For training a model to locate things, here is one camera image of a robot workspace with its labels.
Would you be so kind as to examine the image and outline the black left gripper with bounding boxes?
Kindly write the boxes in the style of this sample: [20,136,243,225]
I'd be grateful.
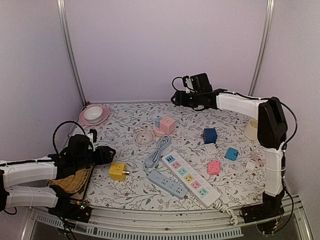
[75,145,116,171]

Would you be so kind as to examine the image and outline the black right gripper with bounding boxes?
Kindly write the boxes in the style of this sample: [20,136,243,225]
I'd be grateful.
[170,91,202,109]

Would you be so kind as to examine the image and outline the dark blue cube socket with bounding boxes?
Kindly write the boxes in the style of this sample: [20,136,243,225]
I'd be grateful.
[202,128,218,144]

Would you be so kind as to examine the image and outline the yellow cube socket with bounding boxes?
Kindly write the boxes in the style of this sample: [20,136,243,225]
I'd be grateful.
[108,162,130,182]

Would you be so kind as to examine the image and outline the pink cube socket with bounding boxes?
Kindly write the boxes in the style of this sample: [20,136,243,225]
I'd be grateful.
[159,116,176,135]

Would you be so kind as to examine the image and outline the round pink socket base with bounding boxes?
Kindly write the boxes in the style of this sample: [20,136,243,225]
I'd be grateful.
[152,125,167,138]

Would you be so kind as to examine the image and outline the light blue cube plug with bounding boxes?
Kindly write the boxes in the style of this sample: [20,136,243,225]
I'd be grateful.
[225,147,239,161]

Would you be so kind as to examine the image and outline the pink plug adapter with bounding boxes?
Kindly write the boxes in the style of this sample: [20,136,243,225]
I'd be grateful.
[207,160,221,175]

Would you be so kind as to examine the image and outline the white power strip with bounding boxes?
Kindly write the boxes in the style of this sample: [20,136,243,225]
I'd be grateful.
[161,151,221,208]

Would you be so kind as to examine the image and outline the light blue power strip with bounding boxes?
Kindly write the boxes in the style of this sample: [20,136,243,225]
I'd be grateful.
[147,171,188,200]

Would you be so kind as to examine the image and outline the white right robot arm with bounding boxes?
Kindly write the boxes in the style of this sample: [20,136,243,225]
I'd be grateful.
[170,73,288,197]

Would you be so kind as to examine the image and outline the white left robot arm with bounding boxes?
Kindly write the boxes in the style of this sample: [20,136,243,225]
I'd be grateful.
[0,134,116,217]

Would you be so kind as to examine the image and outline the small white plug adapter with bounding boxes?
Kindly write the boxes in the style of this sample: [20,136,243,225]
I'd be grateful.
[245,161,256,173]

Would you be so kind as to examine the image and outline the yellow woven basket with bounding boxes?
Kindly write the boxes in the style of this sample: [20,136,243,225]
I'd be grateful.
[48,168,90,194]

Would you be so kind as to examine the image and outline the white bowl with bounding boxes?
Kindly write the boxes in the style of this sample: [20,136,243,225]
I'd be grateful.
[83,106,103,124]

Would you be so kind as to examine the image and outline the pink plate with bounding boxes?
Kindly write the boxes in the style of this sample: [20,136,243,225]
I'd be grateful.
[79,104,110,127]

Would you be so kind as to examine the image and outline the cream ribbed ceramic mug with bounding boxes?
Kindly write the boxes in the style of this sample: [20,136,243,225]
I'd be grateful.
[244,118,258,141]

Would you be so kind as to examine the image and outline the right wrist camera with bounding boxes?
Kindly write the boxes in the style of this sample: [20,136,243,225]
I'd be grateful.
[182,75,194,94]

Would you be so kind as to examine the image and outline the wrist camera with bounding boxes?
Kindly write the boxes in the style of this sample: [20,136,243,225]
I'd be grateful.
[87,128,98,144]
[182,75,194,94]

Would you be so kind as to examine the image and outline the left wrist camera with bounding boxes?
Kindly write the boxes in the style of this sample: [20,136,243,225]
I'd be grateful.
[87,128,98,144]

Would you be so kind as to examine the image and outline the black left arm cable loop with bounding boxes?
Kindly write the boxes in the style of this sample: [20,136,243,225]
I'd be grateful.
[52,120,87,153]

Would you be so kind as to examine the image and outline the aluminium frame post right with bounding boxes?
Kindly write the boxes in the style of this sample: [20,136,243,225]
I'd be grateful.
[248,0,275,97]

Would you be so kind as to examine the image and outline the aluminium frame post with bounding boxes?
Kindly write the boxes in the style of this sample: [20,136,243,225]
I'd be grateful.
[56,0,87,107]
[248,0,275,97]

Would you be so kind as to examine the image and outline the white power strip cable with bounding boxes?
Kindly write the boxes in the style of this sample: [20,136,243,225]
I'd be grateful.
[213,199,238,227]

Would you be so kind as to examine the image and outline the aluminium frame post left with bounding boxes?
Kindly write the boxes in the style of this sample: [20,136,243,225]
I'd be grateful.
[56,0,87,107]

